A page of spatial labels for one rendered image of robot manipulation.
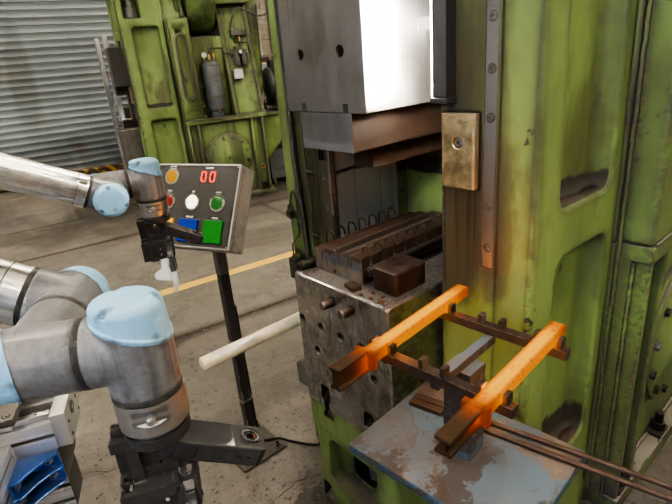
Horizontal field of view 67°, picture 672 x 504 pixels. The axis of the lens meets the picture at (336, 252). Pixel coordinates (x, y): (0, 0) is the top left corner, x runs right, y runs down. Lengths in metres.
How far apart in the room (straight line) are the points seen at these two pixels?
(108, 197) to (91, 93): 7.81
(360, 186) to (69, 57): 7.66
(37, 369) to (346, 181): 1.20
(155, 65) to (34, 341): 5.54
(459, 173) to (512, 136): 0.14
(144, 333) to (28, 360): 0.11
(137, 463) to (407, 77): 1.02
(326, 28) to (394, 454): 0.97
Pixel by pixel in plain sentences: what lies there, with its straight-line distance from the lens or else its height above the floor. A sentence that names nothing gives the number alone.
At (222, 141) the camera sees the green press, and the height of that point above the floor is 0.68.
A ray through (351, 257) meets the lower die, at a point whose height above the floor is 0.99.
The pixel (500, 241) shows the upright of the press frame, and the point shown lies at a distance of 1.23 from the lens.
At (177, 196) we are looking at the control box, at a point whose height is 1.10.
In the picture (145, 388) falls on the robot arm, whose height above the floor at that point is 1.20.
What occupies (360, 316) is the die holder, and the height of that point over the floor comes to 0.86.
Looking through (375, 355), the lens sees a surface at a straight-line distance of 0.97.
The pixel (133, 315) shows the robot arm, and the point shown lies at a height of 1.28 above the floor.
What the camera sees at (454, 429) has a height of 0.97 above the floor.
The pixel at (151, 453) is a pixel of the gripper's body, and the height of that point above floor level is 1.10.
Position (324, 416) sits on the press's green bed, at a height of 0.42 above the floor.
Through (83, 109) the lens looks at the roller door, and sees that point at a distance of 9.02.
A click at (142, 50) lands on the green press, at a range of 6.03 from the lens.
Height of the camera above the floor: 1.50
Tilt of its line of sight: 21 degrees down
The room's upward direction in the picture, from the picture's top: 5 degrees counter-clockwise
